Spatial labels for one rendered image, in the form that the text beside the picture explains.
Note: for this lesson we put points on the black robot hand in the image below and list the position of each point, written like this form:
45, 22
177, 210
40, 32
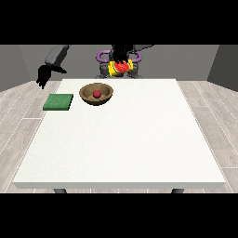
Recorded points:
119, 52
45, 72

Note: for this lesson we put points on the brown wooden bowl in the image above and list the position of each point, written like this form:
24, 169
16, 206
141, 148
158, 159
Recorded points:
88, 96

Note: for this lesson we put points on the small red ball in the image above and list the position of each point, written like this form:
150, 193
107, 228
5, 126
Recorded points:
97, 94

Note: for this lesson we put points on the green square pad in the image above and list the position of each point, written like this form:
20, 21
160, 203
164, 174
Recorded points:
58, 102

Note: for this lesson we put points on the grey robot trunk purple rings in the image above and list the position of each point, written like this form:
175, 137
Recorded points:
103, 66

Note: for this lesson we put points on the yellow cup with melon print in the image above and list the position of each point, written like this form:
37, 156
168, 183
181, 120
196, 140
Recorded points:
119, 69

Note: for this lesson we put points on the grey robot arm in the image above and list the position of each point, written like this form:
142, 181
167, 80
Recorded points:
141, 47
55, 55

